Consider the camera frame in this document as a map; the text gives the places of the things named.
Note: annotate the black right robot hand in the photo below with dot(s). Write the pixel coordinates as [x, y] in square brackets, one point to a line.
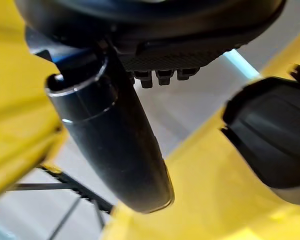
[120, 140]

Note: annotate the black sole-shaped part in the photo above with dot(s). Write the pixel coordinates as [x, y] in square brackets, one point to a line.
[272, 130]

